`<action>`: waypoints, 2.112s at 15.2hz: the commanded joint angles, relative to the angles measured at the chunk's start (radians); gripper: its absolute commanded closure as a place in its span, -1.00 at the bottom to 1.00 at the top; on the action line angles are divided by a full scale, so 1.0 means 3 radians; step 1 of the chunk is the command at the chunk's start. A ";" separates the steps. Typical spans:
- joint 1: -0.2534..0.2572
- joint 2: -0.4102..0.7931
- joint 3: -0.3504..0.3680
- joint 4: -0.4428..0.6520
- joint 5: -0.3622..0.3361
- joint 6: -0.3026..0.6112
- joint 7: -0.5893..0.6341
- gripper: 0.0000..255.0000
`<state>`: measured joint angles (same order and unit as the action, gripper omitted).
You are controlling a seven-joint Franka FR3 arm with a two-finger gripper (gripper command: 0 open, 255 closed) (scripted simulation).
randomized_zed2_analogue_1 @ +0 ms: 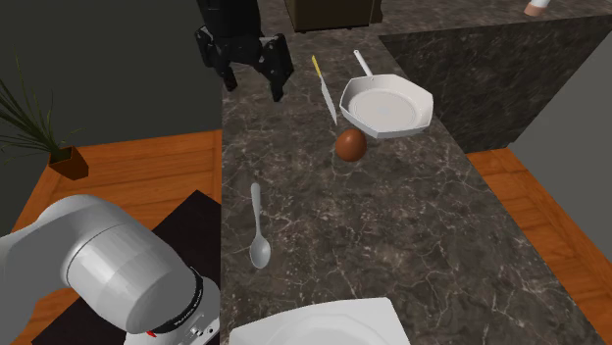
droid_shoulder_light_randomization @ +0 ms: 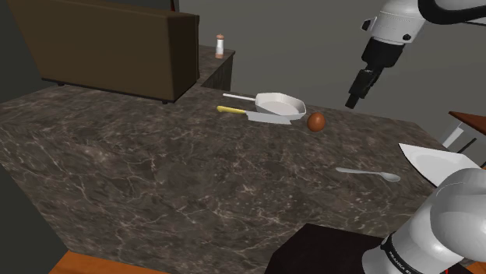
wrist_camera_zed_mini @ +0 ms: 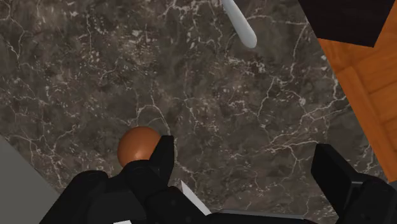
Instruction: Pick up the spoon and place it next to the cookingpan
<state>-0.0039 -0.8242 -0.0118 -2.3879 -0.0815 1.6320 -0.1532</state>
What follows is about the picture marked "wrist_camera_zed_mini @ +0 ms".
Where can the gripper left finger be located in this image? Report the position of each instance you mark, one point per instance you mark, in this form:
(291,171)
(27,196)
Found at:
(139,186)

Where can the brown egg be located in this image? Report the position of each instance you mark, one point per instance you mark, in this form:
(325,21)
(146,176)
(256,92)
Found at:
(136,145)

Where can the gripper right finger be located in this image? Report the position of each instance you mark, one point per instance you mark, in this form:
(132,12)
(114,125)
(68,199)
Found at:
(356,195)

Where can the white flat pointed blade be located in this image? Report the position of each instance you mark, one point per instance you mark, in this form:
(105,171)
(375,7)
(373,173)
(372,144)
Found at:
(193,198)

